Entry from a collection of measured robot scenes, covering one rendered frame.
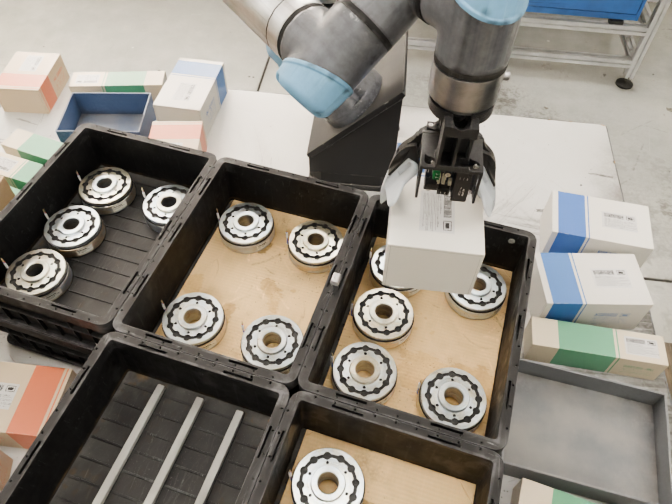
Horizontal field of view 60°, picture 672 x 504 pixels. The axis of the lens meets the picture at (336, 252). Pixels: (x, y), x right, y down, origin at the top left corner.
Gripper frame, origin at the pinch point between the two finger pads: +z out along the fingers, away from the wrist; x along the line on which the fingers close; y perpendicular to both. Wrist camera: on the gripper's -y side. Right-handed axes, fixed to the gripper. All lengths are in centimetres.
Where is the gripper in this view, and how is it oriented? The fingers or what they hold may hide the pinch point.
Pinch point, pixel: (434, 204)
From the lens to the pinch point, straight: 81.0
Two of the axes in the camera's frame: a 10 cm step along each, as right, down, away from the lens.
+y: -1.3, 7.9, -6.0
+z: -0.2, 6.0, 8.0
